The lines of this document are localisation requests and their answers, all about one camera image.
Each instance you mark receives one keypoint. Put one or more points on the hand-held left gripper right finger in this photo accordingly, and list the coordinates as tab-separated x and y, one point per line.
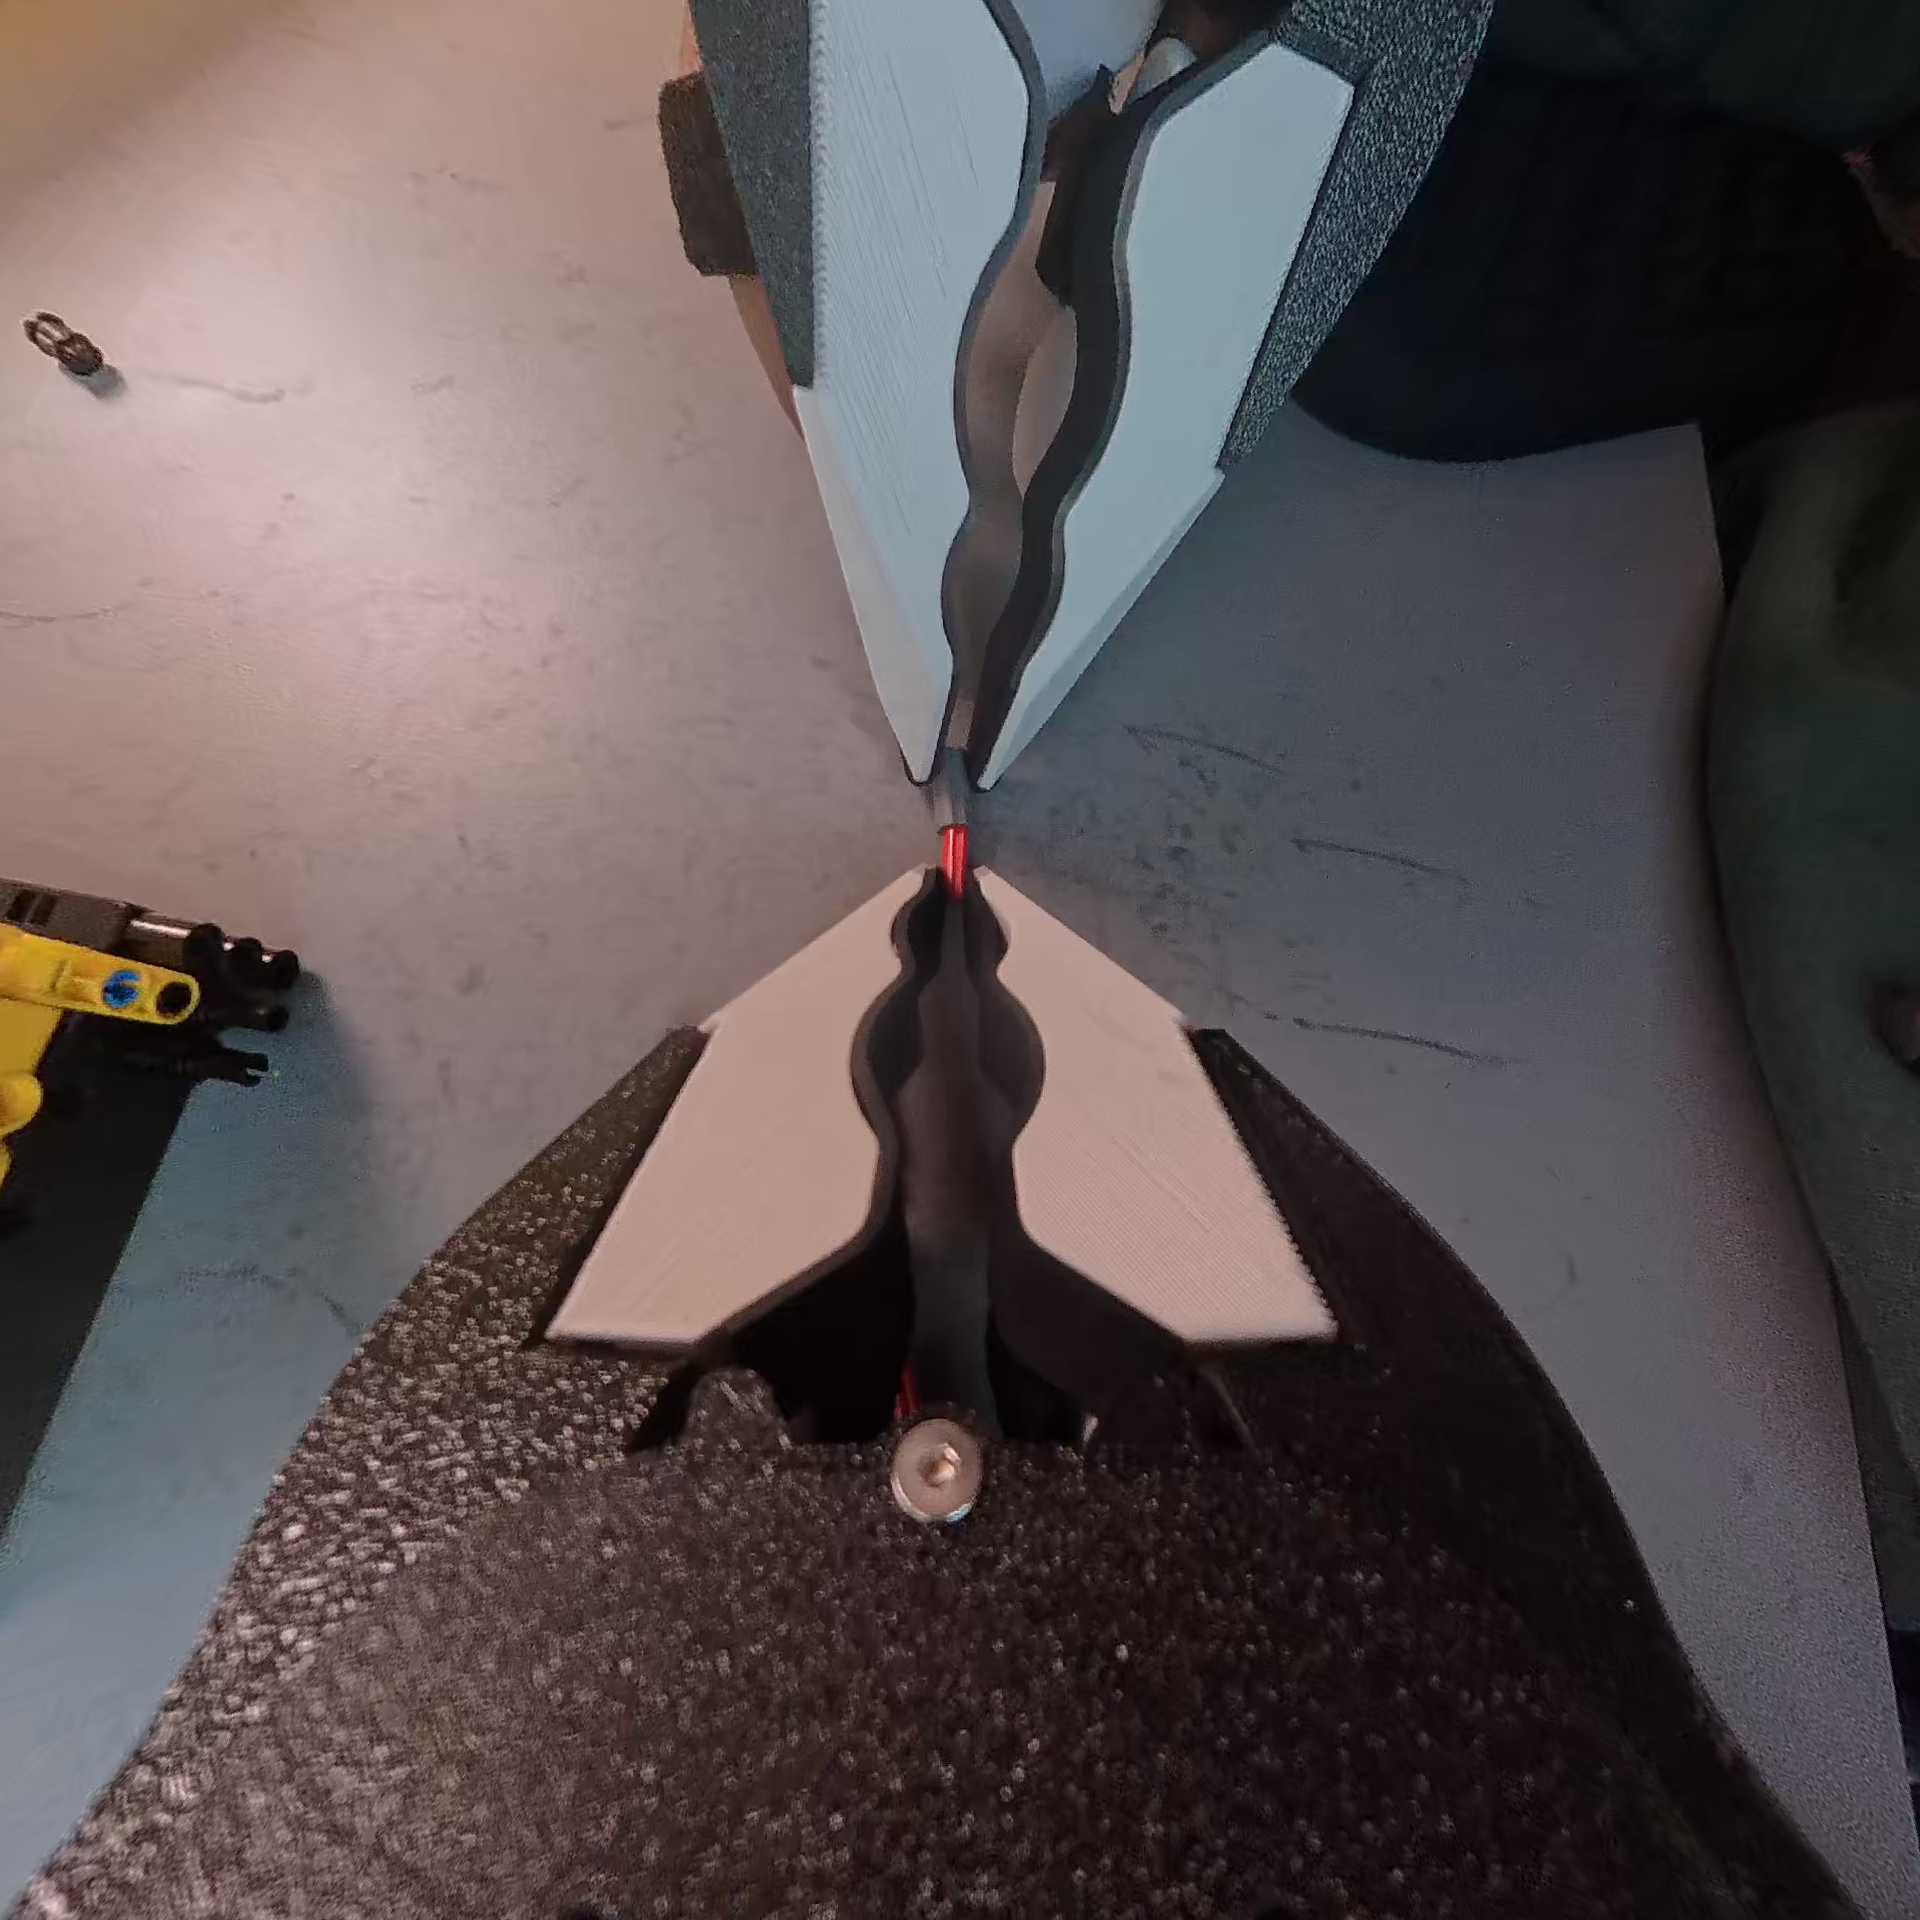
1155	1200

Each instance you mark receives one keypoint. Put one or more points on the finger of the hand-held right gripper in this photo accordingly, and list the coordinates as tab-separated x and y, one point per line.
886	225
1230	225

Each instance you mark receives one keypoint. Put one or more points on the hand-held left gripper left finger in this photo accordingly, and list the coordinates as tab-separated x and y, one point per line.
735	1200

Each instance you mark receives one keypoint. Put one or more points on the dark grey lego connector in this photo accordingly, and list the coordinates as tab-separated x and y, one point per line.
950	796

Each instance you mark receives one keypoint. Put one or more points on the yellow lego vehicle model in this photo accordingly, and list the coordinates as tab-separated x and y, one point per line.
60	961

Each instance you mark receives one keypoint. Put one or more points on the black lego pin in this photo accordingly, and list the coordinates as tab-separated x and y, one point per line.
63	341

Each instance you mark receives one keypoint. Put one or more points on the person's right hand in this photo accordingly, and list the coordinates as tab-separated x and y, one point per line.
762	345

